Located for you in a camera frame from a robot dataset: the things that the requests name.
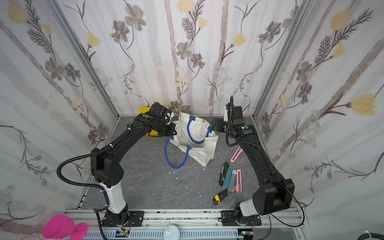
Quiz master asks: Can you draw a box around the pink utility knife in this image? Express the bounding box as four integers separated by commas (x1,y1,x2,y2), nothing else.
235,169,242,194
230,147,243,163

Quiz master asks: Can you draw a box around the black corrugated cable conduit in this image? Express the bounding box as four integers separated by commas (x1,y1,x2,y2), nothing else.
56,143,112,211

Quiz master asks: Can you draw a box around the white canvas tote bag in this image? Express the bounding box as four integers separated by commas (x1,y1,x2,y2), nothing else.
165,113,219,169

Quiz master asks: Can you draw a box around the teal utility knife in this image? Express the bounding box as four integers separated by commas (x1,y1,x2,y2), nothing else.
223,167,233,189

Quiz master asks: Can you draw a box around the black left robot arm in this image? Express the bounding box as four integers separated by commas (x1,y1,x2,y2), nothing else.
90,102,177,227

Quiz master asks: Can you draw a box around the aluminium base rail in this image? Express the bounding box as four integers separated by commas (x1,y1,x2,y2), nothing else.
64,208,310,240

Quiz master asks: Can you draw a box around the yellow plastic box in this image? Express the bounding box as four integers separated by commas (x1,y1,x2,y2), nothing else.
139,107,159,137

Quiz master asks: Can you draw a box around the white slotted cable duct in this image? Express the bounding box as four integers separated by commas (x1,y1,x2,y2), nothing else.
104,229,243,240

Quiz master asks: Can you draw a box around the yellow black utility knife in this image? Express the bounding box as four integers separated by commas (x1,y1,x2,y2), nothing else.
213,189,231,205

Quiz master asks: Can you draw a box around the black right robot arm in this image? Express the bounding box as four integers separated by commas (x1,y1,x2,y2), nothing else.
211,97,295,225

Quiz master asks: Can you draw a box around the white round device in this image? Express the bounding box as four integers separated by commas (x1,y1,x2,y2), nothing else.
163,225,181,240

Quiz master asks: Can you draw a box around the pink plastic funnel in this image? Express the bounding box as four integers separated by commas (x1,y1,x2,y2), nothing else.
42,215,88,240

